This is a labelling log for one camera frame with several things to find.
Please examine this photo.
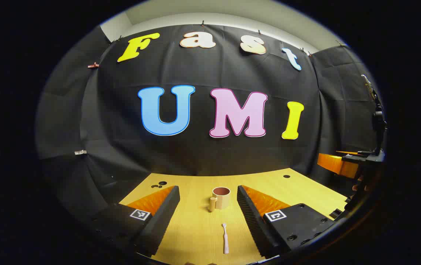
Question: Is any pink toothbrush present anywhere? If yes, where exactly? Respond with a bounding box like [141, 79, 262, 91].
[221, 223, 230, 254]

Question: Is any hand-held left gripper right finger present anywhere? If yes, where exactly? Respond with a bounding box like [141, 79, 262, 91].
[237, 185, 338, 259]

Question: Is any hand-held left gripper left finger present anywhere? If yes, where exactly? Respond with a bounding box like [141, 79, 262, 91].
[85, 185, 180, 258]

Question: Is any wooden desktop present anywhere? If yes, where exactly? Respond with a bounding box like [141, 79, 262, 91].
[119, 168, 349, 265]

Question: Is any black backdrop cloth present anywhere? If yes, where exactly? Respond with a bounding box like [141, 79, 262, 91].
[35, 24, 380, 221]

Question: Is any beige cup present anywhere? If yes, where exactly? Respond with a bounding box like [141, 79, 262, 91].
[209, 187, 231, 213]

